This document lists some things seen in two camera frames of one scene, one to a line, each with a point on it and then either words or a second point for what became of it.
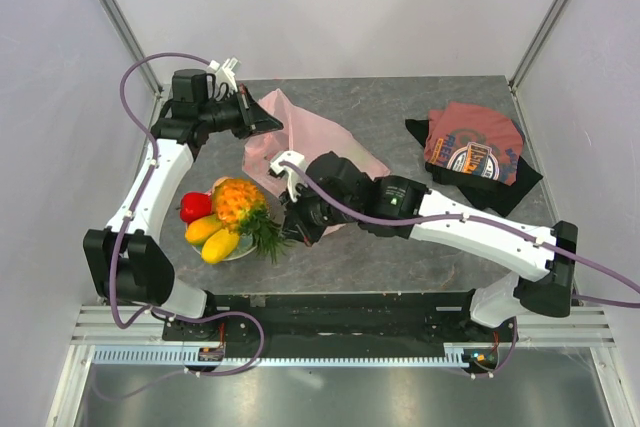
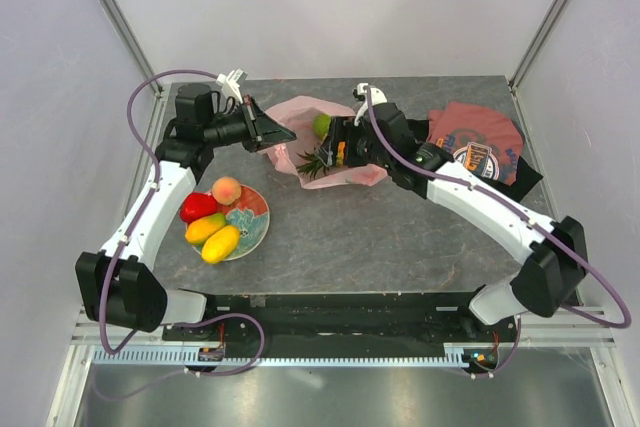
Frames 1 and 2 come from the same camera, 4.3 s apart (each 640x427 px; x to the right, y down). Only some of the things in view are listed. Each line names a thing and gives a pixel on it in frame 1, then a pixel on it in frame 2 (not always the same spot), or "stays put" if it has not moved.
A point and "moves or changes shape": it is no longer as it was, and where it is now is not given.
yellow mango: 218,246 stays put
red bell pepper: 194,205 stays put
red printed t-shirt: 475,141 stays put
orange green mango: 200,229 stays put
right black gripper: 295,224 → 345,130
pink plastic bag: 311,136 moves or changes shape
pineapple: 241,207 moves or changes shape
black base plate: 344,320 stays put
